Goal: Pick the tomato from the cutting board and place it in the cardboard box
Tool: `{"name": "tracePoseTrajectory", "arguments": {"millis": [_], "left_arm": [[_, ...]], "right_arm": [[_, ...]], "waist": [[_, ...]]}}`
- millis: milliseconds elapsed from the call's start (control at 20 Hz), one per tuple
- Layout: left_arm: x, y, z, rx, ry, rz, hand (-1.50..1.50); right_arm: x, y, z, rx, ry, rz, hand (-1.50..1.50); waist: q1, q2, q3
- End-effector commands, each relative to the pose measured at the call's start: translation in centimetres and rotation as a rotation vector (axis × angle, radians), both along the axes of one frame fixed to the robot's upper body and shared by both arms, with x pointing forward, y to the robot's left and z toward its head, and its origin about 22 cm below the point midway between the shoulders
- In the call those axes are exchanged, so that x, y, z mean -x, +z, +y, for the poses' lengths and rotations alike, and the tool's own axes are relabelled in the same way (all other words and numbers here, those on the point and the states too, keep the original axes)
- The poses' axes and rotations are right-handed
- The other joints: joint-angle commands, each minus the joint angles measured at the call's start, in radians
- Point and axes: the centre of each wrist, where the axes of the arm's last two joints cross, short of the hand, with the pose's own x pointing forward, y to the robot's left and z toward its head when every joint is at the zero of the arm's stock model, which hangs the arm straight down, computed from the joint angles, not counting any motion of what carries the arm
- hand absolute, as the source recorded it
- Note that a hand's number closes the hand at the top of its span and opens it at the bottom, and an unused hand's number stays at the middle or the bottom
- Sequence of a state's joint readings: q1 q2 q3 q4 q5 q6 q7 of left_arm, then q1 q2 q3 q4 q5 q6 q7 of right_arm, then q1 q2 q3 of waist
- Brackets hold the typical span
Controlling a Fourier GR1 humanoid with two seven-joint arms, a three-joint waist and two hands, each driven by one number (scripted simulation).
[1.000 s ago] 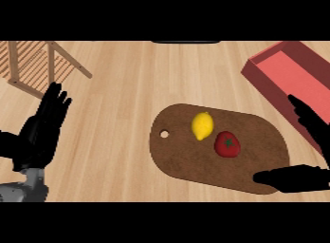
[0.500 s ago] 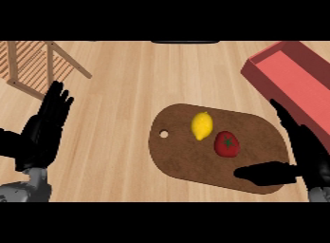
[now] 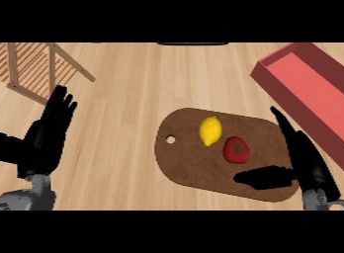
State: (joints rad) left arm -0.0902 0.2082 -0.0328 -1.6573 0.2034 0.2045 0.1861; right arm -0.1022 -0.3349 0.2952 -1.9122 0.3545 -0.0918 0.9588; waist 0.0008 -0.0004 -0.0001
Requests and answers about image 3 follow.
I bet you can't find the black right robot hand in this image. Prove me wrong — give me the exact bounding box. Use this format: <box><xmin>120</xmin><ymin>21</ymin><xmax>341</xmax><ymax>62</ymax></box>
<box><xmin>233</xmin><ymin>106</ymin><xmax>343</xmax><ymax>203</ymax></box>

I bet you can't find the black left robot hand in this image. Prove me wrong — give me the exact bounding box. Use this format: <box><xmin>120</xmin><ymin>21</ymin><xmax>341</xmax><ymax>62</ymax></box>
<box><xmin>0</xmin><ymin>84</ymin><xmax>78</xmax><ymax>180</ymax></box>

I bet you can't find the red tomato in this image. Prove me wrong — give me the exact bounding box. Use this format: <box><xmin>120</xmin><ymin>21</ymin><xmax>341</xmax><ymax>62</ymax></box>
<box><xmin>222</xmin><ymin>135</ymin><xmax>253</xmax><ymax>165</ymax></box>

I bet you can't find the brown wooden cutting board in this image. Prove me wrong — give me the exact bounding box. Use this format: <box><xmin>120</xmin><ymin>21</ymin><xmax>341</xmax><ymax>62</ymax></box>
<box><xmin>154</xmin><ymin>107</ymin><xmax>300</xmax><ymax>204</ymax></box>

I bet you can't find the red cardboard box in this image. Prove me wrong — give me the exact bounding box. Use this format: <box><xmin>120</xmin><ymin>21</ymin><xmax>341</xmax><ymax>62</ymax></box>
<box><xmin>250</xmin><ymin>42</ymin><xmax>344</xmax><ymax>174</ymax></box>

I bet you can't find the wooden slatted rack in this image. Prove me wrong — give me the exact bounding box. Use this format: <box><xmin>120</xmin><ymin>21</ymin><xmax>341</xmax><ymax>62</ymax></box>
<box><xmin>0</xmin><ymin>42</ymin><xmax>97</xmax><ymax>107</ymax></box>

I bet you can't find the yellow lemon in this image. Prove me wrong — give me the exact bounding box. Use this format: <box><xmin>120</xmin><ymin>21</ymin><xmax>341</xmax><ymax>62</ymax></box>
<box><xmin>198</xmin><ymin>116</ymin><xmax>225</xmax><ymax>147</ymax></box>

